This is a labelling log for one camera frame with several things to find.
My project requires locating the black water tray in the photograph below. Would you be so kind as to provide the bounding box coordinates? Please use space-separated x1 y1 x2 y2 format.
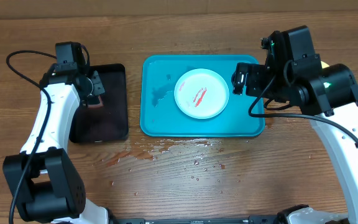
69 63 129 143

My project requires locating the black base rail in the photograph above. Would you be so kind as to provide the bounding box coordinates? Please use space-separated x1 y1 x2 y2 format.
111 215 281 224

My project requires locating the yellow round plate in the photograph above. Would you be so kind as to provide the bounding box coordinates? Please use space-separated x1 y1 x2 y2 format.
321 61 329 68

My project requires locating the teal plastic tray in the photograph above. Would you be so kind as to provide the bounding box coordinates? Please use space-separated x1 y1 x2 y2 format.
140 55 265 138

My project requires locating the light blue round plate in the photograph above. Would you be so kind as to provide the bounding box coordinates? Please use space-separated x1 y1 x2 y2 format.
174 68 229 119

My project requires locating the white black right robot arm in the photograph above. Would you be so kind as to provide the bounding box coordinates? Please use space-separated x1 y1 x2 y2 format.
232 60 358 223

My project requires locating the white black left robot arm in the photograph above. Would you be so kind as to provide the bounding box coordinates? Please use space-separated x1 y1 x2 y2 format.
2 63 114 223

